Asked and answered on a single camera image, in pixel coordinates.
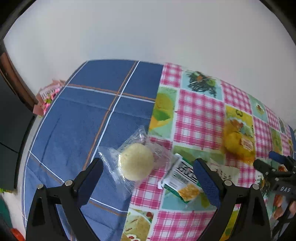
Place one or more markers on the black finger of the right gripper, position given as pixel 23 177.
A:
pixel 287 161
pixel 264 168

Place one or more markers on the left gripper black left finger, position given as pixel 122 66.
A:
pixel 86 181

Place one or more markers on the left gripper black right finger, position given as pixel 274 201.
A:
pixel 210 182

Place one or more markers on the clear packet round rice cracker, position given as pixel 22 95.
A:
pixel 134 161

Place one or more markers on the person right hand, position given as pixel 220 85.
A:
pixel 292 208

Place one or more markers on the white leafy snack packet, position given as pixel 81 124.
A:
pixel 225 172

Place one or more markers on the green white cracker packet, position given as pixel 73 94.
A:
pixel 180 180

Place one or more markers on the yellow cake packet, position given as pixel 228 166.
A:
pixel 238 141

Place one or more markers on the pink plaid fruit tablecloth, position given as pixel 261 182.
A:
pixel 188 117

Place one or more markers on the blue checked tablecloth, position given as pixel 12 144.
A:
pixel 102 104

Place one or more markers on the pink paper items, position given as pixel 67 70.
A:
pixel 46 96

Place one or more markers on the dark wooden door frame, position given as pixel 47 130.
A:
pixel 15 81

